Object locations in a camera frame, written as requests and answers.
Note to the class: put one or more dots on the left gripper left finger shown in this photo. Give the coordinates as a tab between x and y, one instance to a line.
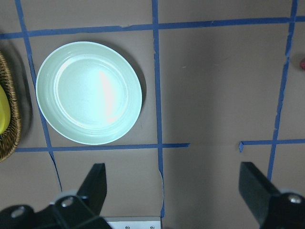
93	189

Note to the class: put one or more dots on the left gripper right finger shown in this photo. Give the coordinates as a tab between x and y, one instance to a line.
256	190

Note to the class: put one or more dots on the pale green plate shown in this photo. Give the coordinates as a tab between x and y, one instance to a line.
88	93

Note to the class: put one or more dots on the wicker basket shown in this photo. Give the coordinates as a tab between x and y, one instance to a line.
10	137

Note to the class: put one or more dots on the yellow banana bunch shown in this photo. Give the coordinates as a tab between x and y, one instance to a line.
4	111

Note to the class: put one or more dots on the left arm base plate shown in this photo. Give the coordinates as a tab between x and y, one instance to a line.
134	222

